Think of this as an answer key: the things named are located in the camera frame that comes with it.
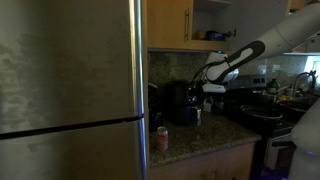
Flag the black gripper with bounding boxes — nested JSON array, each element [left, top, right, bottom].
[[186, 83, 205, 105]]

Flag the black coffee maker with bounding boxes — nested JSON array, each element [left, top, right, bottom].
[[147, 82, 165, 133], [164, 79, 202, 128]]

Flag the small white box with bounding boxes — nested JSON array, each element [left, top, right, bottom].
[[202, 98, 213, 113]]

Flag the silver travel mug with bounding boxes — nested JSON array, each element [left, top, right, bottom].
[[194, 105, 203, 127]]

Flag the small spice jar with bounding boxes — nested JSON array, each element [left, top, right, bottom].
[[155, 126, 170, 153]]

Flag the yellow item on shelf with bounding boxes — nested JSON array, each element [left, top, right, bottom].
[[193, 28, 207, 41]]

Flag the blue box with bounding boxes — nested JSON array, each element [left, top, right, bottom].
[[206, 30, 227, 42]]

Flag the black frying pan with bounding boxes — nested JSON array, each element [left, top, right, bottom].
[[239, 104, 284, 121]]

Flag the light wooden upper cabinet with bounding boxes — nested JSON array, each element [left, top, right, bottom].
[[146, 0, 236, 53]]

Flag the green dish soap bottle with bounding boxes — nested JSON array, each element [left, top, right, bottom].
[[266, 77, 281, 95]]

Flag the black kitchen stove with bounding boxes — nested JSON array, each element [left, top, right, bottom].
[[223, 74, 297, 169]]

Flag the kitchen sink basin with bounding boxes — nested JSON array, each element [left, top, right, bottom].
[[275, 94, 320, 115]]

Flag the chrome sink faucet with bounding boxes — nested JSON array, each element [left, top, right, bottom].
[[292, 70, 318, 98]]

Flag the stainless steel refrigerator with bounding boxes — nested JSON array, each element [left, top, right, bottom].
[[0, 0, 150, 180]]

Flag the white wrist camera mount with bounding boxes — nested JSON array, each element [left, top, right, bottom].
[[201, 83, 228, 94]]

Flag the metal cabinet bar handle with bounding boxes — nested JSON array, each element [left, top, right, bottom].
[[183, 7, 193, 43]]

